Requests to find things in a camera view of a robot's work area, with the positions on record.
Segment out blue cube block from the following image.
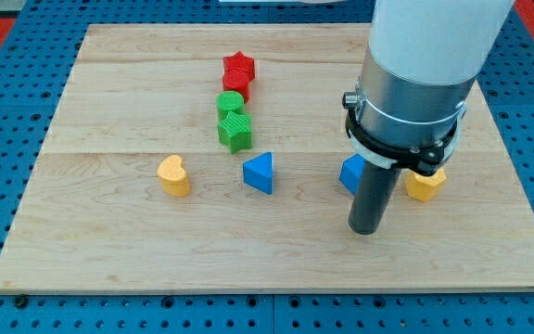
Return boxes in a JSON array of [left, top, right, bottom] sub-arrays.
[[338, 154, 365, 195]]

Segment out light wooden board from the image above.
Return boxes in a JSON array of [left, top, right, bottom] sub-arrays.
[[0, 24, 534, 295]]

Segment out red cylinder block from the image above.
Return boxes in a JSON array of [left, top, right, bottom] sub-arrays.
[[222, 70, 250, 103]]

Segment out green star block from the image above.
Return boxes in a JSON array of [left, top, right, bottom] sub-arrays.
[[218, 112, 253, 154]]

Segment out red star block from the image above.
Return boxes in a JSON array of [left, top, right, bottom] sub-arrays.
[[222, 51, 256, 81]]

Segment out yellow hexagon block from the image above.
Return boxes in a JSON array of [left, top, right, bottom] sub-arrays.
[[405, 168, 447, 202]]

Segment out yellow heart block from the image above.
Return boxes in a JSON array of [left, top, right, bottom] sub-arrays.
[[157, 155, 191, 197]]

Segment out blue triangle block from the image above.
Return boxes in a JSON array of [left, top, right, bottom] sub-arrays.
[[242, 152, 273, 194]]

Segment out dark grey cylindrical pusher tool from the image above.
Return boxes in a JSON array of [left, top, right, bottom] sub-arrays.
[[348, 161, 401, 235]]

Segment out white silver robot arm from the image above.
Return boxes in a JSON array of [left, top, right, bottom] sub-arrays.
[[342, 0, 514, 176]]

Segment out green cylinder block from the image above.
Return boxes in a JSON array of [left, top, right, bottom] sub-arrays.
[[215, 91, 245, 122]]

